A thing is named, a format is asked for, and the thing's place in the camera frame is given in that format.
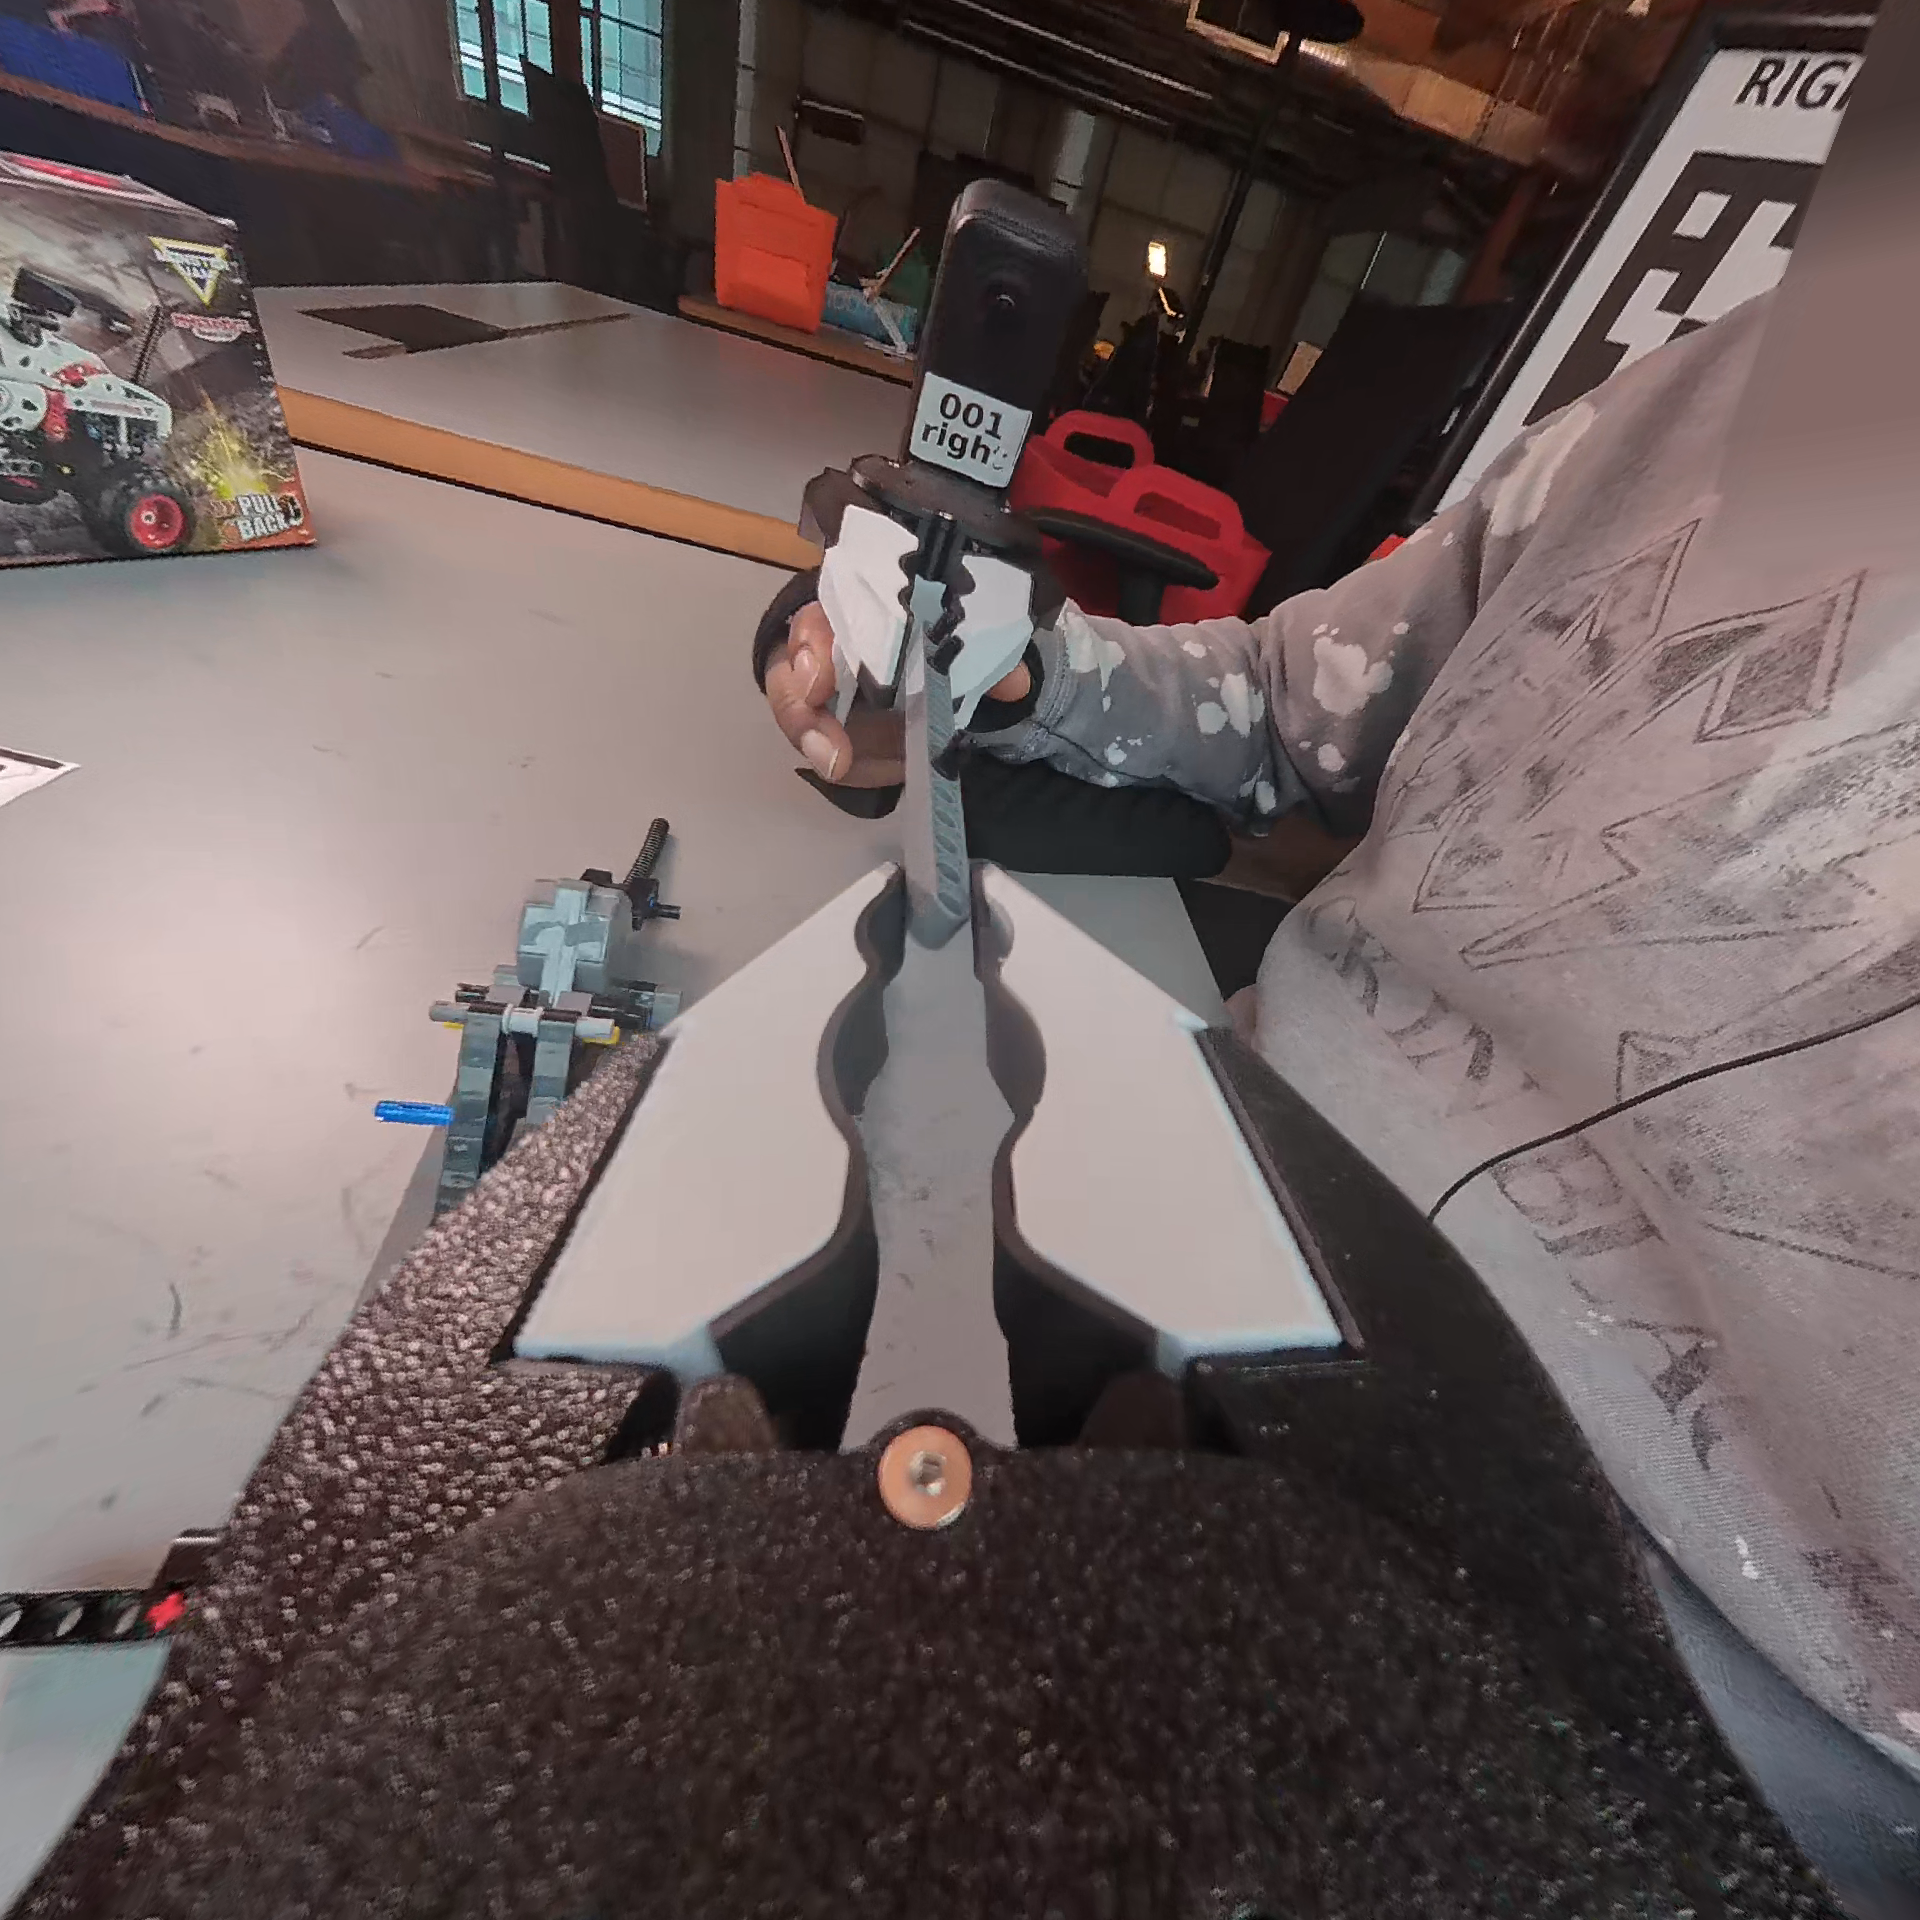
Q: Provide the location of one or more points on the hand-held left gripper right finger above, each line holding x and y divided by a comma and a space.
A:
1155, 1171

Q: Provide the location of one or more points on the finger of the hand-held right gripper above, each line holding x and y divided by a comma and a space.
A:
872, 600
992, 622

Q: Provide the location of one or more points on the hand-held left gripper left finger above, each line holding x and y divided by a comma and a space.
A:
690, 1171

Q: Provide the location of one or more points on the grey toy beam with pins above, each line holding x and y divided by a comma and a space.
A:
932, 811

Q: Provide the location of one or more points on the grey and black toy assembly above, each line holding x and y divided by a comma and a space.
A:
563, 939

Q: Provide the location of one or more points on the person's right forearm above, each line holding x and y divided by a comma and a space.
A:
1201, 704

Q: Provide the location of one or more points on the grey desk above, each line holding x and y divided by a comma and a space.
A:
301, 840

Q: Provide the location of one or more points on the person's right hand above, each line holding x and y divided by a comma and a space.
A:
811, 690

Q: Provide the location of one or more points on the black office chair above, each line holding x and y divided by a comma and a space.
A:
1125, 549

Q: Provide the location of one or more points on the red plastic container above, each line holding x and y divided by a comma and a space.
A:
1193, 549
1089, 458

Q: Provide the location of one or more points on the orange crate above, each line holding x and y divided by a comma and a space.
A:
773, 254

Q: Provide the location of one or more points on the grey table with wooden edge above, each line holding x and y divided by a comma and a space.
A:
601, 390

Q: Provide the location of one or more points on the window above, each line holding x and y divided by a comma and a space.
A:
601, 52

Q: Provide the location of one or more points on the dark mat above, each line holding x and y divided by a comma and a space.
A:
434, 327

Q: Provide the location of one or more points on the person in grey sweatshirt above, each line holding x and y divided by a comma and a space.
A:
1651, 900

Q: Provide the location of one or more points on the white printed sign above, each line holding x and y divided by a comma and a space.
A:
1651, 150

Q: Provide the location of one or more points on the white sticker sheet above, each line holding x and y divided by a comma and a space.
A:
22, 776

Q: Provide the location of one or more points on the toy truck box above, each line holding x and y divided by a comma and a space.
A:
121, 375

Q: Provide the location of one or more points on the wooden shelf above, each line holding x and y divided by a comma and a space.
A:
195, 134

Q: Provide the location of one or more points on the person's grey trousers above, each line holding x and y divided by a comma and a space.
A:
1801, 1770

